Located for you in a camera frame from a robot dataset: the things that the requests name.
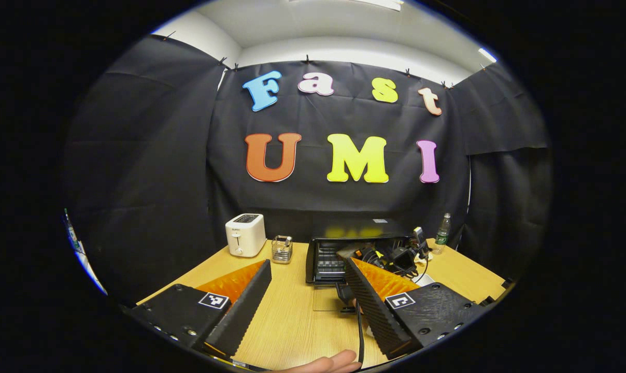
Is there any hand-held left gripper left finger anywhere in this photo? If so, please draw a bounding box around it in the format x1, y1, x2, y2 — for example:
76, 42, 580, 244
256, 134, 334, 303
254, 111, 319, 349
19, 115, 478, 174
126, 259, 273, 359

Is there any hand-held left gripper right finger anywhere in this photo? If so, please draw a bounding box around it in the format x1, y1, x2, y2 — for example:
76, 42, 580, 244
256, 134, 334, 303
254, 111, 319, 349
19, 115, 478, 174
343, 257, 487, 360

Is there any black electric oven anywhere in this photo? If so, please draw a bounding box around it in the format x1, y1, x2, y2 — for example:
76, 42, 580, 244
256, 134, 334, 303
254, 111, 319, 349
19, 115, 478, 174
306, 218, 422, 314

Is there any clear plastic water bottle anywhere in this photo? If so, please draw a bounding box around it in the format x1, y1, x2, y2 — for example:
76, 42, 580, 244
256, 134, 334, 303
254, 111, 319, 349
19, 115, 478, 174
435, 212, 452, 254

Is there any white toaster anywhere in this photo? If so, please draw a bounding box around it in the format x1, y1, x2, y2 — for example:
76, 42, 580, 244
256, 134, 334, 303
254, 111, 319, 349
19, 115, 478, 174
225, 213, 267, 257

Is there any black backdrop cloth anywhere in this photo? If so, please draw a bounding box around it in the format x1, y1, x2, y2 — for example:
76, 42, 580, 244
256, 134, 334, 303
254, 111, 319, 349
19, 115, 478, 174
62, 34, 554, 306

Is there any large ceiling light panel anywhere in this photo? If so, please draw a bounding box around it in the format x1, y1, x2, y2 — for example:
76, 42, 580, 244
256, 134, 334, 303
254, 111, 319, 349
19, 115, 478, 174
344, 0, 403, 11

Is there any black cable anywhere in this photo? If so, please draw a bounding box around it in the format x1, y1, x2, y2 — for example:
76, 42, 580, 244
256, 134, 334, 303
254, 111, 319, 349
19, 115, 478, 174
355, 306, 366, 366

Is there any wire mesh utensil holder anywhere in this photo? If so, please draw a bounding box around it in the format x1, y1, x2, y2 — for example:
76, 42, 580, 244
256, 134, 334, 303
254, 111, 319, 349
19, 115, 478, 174
272, 235, 294, 264

